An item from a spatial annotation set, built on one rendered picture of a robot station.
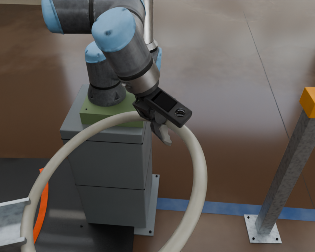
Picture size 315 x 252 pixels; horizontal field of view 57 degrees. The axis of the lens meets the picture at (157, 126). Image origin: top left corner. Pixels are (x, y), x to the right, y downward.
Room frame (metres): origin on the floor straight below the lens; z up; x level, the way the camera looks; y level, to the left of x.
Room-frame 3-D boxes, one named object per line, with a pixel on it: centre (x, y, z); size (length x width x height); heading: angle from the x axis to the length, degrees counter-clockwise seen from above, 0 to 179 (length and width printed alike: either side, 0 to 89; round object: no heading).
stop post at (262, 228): (0.98, -0.69, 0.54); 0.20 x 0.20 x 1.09; 89
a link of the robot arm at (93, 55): (1.19, 0.24, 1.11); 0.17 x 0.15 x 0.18; 90
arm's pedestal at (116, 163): (1.20, 0.25, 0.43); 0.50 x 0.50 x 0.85; 85
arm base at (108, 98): (1.20, 0.25, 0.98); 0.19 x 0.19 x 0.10
